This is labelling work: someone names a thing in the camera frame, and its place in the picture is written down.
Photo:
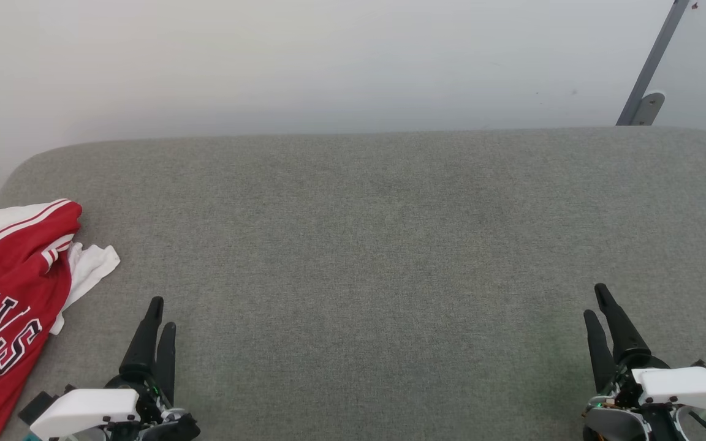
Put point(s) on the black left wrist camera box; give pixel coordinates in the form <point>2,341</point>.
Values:
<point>37,407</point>

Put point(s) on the grey metal bracket plate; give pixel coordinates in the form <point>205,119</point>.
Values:
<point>649,108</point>

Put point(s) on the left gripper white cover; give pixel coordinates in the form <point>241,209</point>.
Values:
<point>86,410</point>

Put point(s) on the red white basketball jersey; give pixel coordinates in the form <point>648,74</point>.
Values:
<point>7,288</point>

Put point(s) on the grey metal pole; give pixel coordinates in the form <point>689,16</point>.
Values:
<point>653,58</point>

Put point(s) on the grey fabric sofa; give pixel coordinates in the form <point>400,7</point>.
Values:
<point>377,257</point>

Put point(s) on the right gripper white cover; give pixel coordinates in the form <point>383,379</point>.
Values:
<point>681,383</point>

